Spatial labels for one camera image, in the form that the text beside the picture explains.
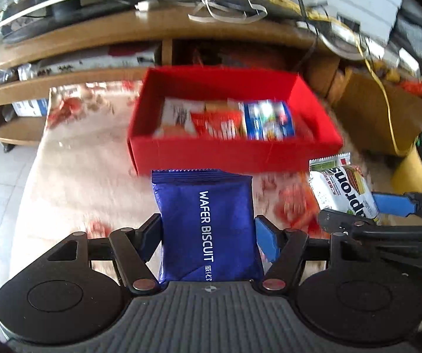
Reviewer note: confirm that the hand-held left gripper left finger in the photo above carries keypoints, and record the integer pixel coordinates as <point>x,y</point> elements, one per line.
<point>150,241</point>

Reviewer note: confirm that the red cardboard box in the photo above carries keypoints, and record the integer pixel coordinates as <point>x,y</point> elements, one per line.
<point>214,158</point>

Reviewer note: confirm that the silver media player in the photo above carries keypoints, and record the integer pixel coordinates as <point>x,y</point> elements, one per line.
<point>86,64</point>

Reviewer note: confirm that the white green wafer packet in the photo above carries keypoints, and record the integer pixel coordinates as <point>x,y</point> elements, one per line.
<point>343,191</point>

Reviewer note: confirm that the blue white carton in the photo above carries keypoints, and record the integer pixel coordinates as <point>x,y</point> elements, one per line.
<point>30,107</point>

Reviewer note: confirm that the black television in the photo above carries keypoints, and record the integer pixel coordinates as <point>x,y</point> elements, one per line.
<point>67,7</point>

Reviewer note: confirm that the white adapter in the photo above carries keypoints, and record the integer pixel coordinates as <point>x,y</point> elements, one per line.
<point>146,5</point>

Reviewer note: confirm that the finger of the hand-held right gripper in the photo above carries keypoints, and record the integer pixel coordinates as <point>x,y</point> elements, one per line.
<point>391,204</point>
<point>398,237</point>

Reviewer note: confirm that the white stacked boards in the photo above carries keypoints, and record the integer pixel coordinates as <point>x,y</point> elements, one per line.
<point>361,0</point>

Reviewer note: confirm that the red white snack packet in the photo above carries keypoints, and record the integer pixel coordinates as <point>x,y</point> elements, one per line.
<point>214,125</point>

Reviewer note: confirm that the wooden television stand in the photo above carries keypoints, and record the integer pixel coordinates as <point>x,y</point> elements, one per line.
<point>86,33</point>

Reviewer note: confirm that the blue printed snack packet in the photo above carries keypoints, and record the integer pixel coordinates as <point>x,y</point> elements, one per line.
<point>266,121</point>

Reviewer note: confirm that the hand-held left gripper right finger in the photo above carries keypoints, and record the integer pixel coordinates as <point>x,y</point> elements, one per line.
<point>266,241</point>

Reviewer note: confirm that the orange red object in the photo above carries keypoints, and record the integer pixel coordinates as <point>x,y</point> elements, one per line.
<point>417,89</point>

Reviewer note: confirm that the shiny blue wafer packet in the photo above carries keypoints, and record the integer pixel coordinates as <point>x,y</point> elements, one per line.
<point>203,228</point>

